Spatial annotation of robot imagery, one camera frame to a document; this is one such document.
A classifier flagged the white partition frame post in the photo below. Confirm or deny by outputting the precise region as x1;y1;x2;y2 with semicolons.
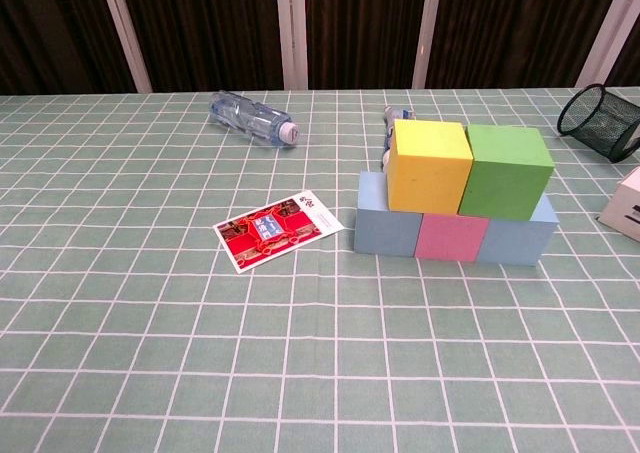
97;0;154;94
574;0;640;88
274;0;309;91
411;0;445;90

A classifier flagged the white cardboard box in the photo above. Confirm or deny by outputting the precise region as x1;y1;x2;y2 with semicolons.
598;165;640;244

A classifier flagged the clear plastic water bottle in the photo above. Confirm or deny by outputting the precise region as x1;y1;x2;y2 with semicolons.
208;90;300;150

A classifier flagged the blue white toothpaste tube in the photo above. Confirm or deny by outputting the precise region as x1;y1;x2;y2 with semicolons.
381;105;416;170

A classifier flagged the green checked tablecloth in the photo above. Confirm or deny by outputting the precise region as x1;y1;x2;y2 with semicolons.
0;87;640;453

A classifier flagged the dark brown curtain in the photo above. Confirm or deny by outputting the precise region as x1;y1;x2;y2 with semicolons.
0;0;640;94

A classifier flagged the black mesh pen holder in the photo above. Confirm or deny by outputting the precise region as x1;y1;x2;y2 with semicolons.
556;83;640;164

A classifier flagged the yellow foam cube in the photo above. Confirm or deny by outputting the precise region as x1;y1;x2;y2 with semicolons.
387;119;474;215

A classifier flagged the light blue foam cube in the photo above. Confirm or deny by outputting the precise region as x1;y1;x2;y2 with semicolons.
475;194;559;266
354;170;425;258

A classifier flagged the pink foam cube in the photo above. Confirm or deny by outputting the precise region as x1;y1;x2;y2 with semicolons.
414;212;491;263

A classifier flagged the green foam cube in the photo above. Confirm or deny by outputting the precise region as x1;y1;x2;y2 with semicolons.
458;125;555;221

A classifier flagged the red printed postcard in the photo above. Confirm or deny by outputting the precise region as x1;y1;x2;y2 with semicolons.
212;190;345;275

